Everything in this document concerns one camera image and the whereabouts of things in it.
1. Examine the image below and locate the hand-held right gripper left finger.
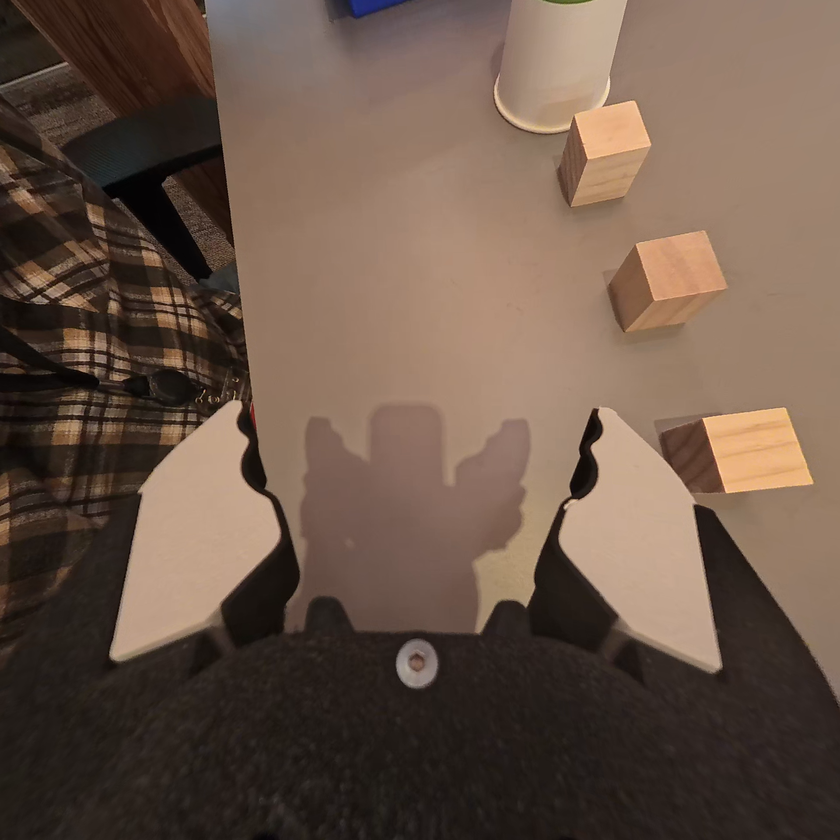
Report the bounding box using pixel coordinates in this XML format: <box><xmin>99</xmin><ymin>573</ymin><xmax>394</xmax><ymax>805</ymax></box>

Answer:
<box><xmin>108</xmin><ymin>400</ymin><xmax>301</xmax><ymax>662</ymax></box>

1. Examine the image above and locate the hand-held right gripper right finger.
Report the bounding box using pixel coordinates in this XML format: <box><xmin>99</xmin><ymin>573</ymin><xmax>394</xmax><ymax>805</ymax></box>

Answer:
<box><xmin>528</xmin><ymin>407</ymin><xmax>724</xmax><ymax>676</ymax></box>

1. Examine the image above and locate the wooden cube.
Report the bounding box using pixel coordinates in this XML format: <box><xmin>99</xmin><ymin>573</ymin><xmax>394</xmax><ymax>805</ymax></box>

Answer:
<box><xmin>607</xmin><ymin>230</ymin><xmax>728</xmax><ymax>333</ymax></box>
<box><xmin>658</xmin><ymin>407</ymin><xmax>815</xmax><ymax>494</ymax></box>
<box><xmin>558</xmin><ymin>100</ymin><xmax>652</xmax><ymax>208</ymax></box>

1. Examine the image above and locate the white paper cup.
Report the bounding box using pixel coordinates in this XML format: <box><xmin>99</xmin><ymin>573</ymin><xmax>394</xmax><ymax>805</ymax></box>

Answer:
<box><xmin>493</xmin><ymin>0</ymin><xmax>629</xmax><ymax>135</ymax></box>

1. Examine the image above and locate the black badge reel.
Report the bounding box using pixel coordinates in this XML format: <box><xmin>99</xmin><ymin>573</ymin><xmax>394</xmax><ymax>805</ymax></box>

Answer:
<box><xmin>125</xmin><ymin>369</ymin><xmax>201</xmax><ymax>403</ymax></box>

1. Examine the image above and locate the person's plaid shirt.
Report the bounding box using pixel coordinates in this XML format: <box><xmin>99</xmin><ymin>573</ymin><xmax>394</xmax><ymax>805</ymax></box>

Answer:
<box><xmin>0</xmin><ymin>95</ymin><xmax>253</xmax><ymax>647</ymax></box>

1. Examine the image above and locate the black chair armrest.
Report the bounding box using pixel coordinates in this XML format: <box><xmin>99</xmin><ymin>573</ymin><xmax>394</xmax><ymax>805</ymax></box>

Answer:
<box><xmin>62</xmin><ymin>98</ymin><xmax>224</xmax><ymax>283</ymax></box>

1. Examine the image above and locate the brown wooden cabinet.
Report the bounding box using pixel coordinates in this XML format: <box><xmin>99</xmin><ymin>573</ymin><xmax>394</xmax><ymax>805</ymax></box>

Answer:
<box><xmin>13</xmin><ymin>0</ymin><xmax>235</xmax><ymax>245</ymax></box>

